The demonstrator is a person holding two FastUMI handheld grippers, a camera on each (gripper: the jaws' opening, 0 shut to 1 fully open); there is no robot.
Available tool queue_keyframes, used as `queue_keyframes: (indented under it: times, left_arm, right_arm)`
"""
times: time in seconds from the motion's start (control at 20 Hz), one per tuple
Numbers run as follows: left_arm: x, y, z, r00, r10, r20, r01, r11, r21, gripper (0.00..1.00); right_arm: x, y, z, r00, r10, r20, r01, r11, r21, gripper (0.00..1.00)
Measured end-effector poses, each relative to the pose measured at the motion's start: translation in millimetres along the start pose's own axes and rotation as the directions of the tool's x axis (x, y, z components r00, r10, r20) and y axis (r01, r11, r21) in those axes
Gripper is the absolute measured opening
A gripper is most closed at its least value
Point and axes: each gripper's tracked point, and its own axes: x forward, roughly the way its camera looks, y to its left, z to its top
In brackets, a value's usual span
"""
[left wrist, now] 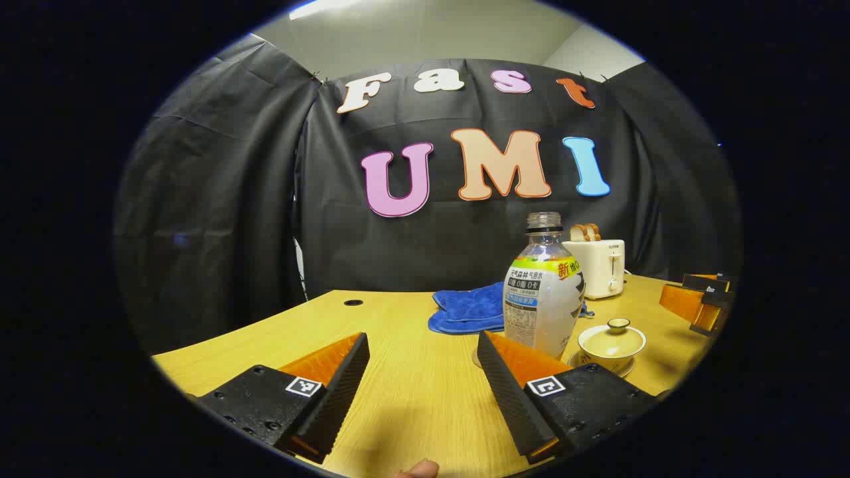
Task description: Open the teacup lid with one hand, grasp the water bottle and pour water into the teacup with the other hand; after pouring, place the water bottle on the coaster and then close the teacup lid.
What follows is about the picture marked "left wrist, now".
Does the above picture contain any clear plastic water bottle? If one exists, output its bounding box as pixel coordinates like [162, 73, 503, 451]
[503, 212, 586, 359]

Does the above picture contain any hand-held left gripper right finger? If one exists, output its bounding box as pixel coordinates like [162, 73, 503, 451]
[477, 330, 658, 465]

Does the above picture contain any blue folded towel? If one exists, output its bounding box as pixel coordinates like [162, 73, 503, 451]
[428, 282, 595, 335]

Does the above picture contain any black backdrop cloth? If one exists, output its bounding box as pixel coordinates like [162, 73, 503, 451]
[113, 33, 743, 356]

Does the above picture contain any white toaster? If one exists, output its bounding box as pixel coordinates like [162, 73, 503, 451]
[563, 239, 626, 300]

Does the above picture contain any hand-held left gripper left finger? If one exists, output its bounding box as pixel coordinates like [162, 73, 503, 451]
[196, 332, 371, 464]

